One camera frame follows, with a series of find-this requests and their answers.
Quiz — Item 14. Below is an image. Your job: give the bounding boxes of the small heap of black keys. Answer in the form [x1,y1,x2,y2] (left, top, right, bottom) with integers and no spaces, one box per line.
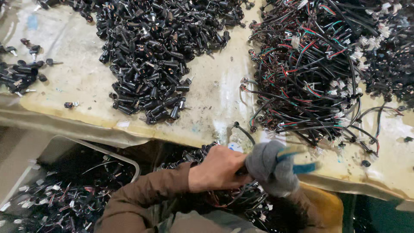
[0,38,64,98]

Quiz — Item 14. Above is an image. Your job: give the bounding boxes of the blue handled pliers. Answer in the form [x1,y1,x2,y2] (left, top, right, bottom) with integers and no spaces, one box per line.
[276,145,321,175]

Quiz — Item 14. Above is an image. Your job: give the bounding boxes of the large heap of black lock cylinders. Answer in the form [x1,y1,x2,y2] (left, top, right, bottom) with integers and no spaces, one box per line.
[36,0,256,126]

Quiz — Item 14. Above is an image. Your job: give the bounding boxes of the heap of black parts, white plugs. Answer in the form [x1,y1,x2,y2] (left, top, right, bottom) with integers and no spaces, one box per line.
[359,0,414,109]

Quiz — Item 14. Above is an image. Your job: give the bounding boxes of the person's left hand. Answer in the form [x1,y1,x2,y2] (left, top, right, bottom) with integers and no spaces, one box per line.
[188,145,254,194]

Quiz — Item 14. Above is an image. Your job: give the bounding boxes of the grey bin of finished assemblies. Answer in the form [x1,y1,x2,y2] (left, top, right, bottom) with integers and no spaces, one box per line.
[0,135,140,233]

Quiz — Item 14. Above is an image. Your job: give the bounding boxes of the person's right hand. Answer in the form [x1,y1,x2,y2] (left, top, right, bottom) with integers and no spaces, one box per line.
[245,140,301,198]

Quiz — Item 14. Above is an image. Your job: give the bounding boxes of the loose black cable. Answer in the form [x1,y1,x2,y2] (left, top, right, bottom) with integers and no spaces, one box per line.
[233,122,257,145]

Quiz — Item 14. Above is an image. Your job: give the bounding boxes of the heap of coloured wire harnesses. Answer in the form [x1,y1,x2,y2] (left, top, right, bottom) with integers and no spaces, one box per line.
[239,0,405,159]

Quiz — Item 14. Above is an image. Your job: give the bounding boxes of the person's grey trousers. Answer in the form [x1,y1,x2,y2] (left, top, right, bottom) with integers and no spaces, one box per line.
[155,210,267,233]

